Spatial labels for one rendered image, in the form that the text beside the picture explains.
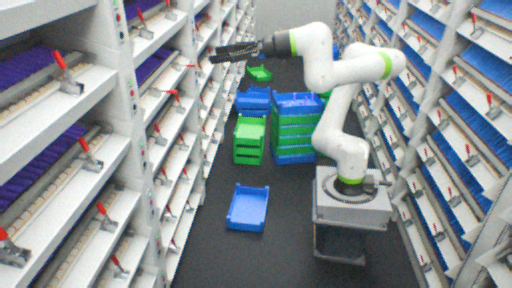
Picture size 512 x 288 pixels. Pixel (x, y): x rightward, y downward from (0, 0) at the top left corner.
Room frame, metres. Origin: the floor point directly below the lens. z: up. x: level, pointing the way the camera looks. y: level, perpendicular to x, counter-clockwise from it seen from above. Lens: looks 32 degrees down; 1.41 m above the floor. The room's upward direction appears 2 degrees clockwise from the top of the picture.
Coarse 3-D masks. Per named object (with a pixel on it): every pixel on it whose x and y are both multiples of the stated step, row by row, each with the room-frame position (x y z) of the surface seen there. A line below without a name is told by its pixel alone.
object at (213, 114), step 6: (216, 102) 2.22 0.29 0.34; (216, 108) 2.21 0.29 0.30; (210, 114) 2.08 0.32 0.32; (216, 114) 2.13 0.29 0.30; (210, 120) 2.03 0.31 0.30; (216, 120) 2.05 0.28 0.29; (204, 126) 1.92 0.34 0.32; (210, 126) 1.95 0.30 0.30; (204, 132) 1.86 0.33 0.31; (210, 132) 1.88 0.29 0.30; (204, 138) 1.79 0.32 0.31; (210, 138) 1.82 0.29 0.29; (204, 144) 1.74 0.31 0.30; (204, 150) 1.62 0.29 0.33
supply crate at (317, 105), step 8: (272, 96) 2.15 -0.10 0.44; (280, 96) 2.16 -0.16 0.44; (288, 96) 2.18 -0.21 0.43; (296, 96) 2.19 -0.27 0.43; (304, 96) 2.20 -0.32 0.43; (280, 104) 1.96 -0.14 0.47; (288, 104) 2.11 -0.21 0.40; (296, 104) 2.11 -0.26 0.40; (312, 104) 2.01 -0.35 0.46; (320, 104) 2.01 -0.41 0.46; (280, 112) 1.96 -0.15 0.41; (288, 112) 1.97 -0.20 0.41; (296, 112) 1.98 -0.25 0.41; (304, 112) 1.99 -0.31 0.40; (312, 112) 2.00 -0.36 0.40
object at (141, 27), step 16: (128, 0) 1.33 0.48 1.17; (144, 0) 1.42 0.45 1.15; (160, 0) 1.49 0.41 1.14; (176, 0) 1.53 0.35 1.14; (128, 16) 1.18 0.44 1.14; (144, 16) 1.22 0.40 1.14; (160, 16) 1.34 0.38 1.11; (176, 16) 1.37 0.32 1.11; (128, 32) 1.09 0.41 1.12; (144, 32) 1.09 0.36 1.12; (160, 32) 1.19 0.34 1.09; (144, 48) 1.02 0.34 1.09
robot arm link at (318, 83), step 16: (304, 64) 1.15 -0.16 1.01; (320, 64) 1.11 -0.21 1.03; (336, 64) 1.17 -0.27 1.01; (352, 64) 1.22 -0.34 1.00; (368, 64) 1.26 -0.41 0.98; (384, 64) 1.30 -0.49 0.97; (304, 80) 1.14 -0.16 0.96; (320, 80) 1.09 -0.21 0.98; (336, 80) 1.13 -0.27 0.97; (352, 80) 1.20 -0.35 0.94; (368, 80) 1.27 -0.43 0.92
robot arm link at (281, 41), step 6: (288, 30) 1.19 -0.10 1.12; (276, 36) 1.17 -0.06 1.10; (282, 36) 1.17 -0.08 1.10; (288, 36) 1.16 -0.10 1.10; (276, 42) 1.16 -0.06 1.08; (282, 42) 1.16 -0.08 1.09; (288, 42) 1.15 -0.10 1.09; (276, 48) 1.15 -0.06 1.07; (282, 48) 1.15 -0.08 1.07; (288, 48) 1.15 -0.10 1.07; (276, 54) 1.16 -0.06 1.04; (282, 54) 1.16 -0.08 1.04; (288, 54) 1.16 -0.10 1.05; (282, 60) 1.19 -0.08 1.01
